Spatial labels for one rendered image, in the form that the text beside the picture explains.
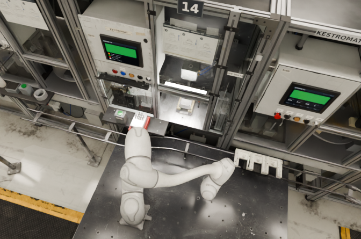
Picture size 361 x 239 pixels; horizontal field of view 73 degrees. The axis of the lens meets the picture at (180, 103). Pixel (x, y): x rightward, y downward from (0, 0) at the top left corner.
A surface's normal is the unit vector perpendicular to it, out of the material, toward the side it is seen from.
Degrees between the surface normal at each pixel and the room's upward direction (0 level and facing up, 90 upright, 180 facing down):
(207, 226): 0
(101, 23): 91
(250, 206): 0
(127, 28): 90
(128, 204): 7
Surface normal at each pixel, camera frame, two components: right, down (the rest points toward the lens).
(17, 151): 0.04, -0.56
